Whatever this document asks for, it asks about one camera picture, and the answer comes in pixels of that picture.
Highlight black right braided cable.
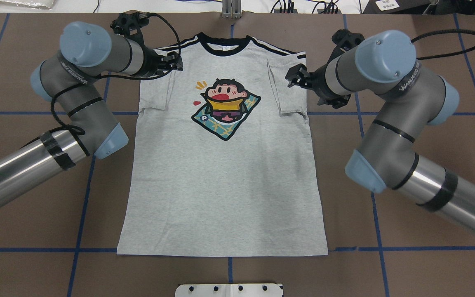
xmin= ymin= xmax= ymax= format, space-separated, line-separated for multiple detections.
xmin=411 ymin=29 xmax=475 ymax=61

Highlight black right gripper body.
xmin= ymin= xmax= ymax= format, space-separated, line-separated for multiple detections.
xmin=303 ymin=68 xmax=351 ymax=109

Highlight aluminium frame post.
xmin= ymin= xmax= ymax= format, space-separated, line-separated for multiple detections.
xmin=221 ymin=0 xmax=242 ymax=19

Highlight black left braided cable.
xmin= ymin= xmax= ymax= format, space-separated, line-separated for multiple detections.
xmin=50 ymin=12 xmax=182 ymax=137

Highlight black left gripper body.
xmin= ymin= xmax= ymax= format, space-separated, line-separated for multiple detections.
xmin=140 ymin=47 xmax=170 ymax=78

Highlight grey cartoon print t-shirt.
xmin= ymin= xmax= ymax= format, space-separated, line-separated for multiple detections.
xmin=116 ymin=33 xmax=328 ymax=257

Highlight clear plastic bag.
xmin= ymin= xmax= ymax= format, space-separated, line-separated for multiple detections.
xmin=0 ymin=0 xmax=56 ymax=9

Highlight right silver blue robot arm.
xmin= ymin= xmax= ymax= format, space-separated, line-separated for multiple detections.
xmin=285 ymin=29 xmax=475 ymax=233

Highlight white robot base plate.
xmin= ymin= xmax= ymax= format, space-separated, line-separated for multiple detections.
xmin=175 ymin=283 xmax=284 ymax=297

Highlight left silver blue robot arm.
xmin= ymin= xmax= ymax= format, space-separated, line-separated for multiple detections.
xmin=0 ymin=20 xmax=182 ymax=207

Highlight black braided cable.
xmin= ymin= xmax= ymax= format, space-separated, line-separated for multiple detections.
xmin=50 ymin=12 xmax=182 ymax=137
xmin=411 ymin=29 xmax=475 ymax=61

